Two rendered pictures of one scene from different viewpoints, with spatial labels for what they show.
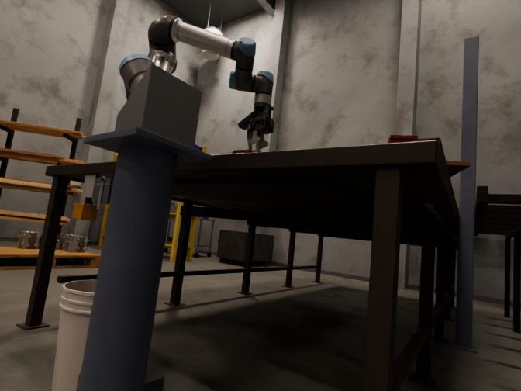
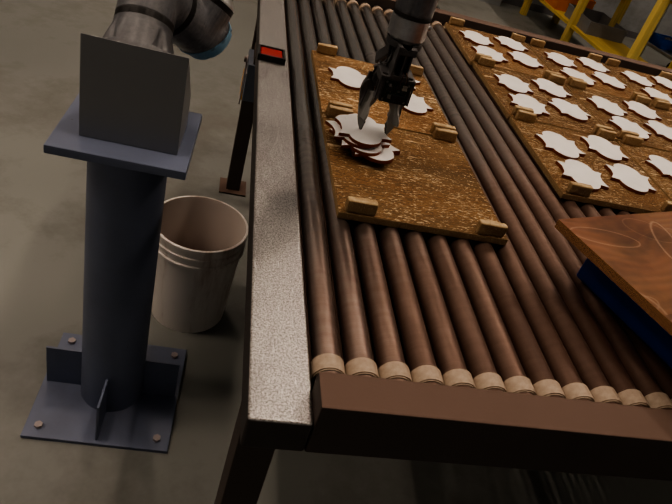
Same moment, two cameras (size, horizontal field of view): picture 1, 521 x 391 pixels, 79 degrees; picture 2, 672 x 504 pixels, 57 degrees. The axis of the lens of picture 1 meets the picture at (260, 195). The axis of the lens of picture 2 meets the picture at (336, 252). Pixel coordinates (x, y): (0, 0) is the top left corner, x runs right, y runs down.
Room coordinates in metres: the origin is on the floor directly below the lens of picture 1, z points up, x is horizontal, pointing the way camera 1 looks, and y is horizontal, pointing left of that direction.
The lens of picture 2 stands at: (0.41, -0.75, 1.54)
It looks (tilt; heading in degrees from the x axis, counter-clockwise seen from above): 36 degrees down; 40
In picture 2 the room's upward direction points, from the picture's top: 18 degrees clockwise
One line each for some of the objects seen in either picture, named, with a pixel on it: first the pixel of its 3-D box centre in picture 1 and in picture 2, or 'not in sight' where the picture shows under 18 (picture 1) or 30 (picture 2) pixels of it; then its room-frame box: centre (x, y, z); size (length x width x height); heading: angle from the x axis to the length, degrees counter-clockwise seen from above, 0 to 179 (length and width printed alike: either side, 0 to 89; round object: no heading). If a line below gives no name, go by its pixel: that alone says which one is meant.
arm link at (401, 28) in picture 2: (263, 102); (409, 28); (1.34, 0.03, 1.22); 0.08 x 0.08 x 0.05
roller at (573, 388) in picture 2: not in sight; (442, 125); (1.76, 0.16, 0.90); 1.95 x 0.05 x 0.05; 56
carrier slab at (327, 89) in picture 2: not in sight; (378, 94); (1.63, 0.30, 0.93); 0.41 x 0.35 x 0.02; 56
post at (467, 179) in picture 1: (467, 184); not in sight; (2.40, -1.58, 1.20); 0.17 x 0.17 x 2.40; 56
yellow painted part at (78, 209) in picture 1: (87, 196); not in sight; (1.66, 0.89, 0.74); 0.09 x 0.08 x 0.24; 56
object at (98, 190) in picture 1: (108, 192); (259, 78); (1.56, 0.74, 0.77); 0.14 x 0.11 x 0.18; 56
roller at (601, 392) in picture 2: not in sight; (459, 128); (1.80, 0.13, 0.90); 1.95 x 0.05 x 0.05; 56
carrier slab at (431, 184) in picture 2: not in sight; (405, 173); (1.40, -0.04, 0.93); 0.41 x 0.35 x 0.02; 57
